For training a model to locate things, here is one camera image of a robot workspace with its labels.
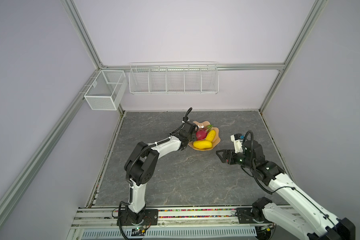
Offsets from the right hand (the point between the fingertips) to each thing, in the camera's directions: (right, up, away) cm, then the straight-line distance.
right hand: (222, 152), depth 77 cm
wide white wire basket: (-25, +47, +25) cm, 59 cm away
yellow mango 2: (-2, +8, +21) cm, 23 cm away
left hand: (-15, +9, +18) cm, 25 cm away
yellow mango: (-9, +3, +16) cm, 18 cm away
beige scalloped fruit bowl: (-6, +15, +29) cm, 33 cm away
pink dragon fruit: (-9, +9, +21) cm, 25 cm away
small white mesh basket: (-73, +38, +24) cm, 86 cm away
